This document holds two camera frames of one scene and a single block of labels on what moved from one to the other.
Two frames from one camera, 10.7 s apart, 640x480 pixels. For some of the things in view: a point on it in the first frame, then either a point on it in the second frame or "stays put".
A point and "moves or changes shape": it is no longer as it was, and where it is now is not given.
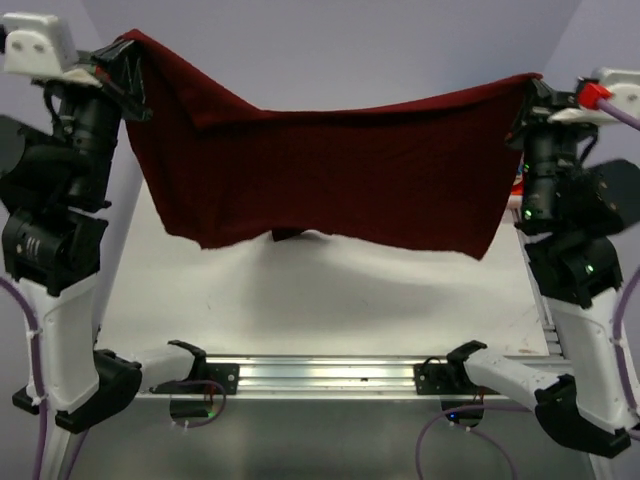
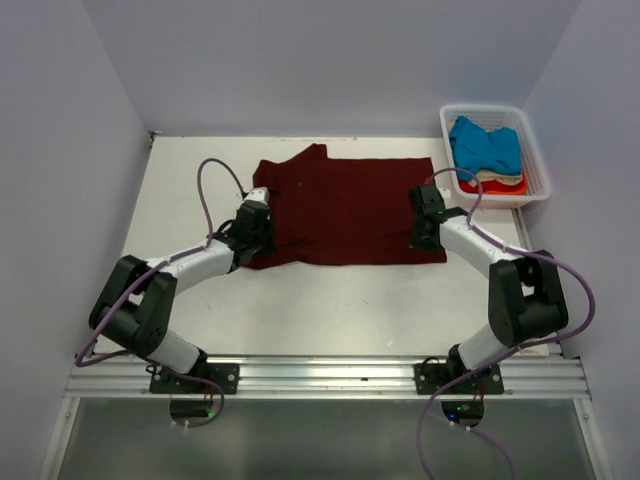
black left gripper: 120,66 → 270,244
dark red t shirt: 428,173 moves or changes shape
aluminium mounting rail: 327,378 stays put
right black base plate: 438,379 stays put
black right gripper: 541,102 → 416,242
